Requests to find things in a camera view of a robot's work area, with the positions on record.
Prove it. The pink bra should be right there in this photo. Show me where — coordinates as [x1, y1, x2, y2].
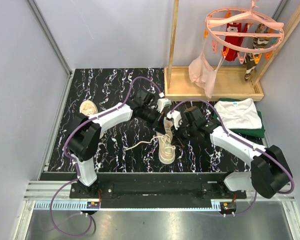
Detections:
[188, 38, 225, 99]

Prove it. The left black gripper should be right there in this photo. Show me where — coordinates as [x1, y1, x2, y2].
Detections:
[140, 106, 166, 135]

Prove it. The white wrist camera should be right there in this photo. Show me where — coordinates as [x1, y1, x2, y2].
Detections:
[166, 110, 183, 130]
[156, 92, 172, 113]

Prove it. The wooden drying rack frame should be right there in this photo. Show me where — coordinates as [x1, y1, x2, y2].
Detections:
[164, 0, 300, 102]

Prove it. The white t-shirt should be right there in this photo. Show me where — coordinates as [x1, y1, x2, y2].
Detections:
[214, 98, 262, 130]

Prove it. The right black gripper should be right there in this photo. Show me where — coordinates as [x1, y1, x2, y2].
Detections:
[170, 121, 197, 148]

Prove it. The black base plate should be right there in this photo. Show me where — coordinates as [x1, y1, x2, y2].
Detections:
[69, 172, 247, 211]

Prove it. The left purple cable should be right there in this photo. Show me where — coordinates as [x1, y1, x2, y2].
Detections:
[48, 76, 165, 237]

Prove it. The beige sneaker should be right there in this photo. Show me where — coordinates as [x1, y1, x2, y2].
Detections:
[156, 117, 176, 165]
[79, 99, 106, 140]

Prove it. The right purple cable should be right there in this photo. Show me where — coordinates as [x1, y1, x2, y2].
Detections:
[168, 99, 295, 217]

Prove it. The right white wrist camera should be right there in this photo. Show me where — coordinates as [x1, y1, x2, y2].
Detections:
[166, 110, 183, 130]

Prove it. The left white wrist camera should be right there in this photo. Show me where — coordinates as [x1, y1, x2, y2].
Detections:
[156, 92, 172, 113]

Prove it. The brown striped sock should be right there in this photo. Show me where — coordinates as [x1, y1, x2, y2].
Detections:
[243, 23, 270, 82]

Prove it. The purple cable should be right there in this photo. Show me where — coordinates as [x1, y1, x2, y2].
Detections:
[168, 99, 295, 217]
[48, 76, 165, 237]

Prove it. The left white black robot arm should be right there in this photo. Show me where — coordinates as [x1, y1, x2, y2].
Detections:
[63, 90, 171, 198]

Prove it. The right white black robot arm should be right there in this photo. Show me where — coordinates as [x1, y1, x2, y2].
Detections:
[172, 106, 293, 199]

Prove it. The black marble pattern mat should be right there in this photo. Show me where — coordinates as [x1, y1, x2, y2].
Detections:
[41, 67, 278, 181]

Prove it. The red sock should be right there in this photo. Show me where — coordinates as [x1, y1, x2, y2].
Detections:
[225, 22, 250, 62]

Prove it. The cream shoelace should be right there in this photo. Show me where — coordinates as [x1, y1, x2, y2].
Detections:
[125, 134, 176, 151]

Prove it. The green folded garment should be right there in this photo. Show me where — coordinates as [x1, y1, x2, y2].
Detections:
[220, 111, 266, 138]

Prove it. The pink round clip hanger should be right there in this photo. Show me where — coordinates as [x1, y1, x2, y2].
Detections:
[203, 0, 285, 64]

